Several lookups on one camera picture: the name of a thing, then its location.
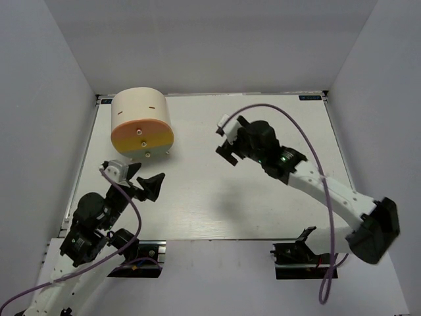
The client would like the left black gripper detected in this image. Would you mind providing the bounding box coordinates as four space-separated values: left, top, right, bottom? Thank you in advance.
103 162 166 229

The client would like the grey-green organizer bottom drawer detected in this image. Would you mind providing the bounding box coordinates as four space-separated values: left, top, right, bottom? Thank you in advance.
120 144 172 161

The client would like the yellow organizer drawer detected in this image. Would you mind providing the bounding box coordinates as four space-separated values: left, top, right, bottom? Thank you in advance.
111 133 174 152

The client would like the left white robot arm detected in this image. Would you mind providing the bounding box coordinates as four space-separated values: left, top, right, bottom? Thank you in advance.
20 160 165 315

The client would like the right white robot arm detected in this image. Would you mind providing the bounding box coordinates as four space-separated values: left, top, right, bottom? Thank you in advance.
216 116 400 265

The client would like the cream round drawer organizer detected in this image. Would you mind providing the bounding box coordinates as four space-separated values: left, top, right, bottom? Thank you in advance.
110 87 175 159

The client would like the blue logo sticker right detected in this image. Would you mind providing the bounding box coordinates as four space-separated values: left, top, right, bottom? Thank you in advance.
299 95 322 101

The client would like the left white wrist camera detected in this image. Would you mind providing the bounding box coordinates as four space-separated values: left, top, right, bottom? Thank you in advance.
99 160 129 185

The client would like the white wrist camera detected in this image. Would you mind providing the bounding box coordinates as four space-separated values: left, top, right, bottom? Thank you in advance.
216 114 243 145
99 160 129 185

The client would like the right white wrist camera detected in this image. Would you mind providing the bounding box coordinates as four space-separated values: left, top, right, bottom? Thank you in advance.
216 114 243 145

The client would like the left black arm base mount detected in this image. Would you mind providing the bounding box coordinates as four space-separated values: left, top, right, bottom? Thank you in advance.
107 241 166 278

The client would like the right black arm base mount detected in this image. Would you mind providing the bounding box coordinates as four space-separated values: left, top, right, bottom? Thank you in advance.
270 226 337 280

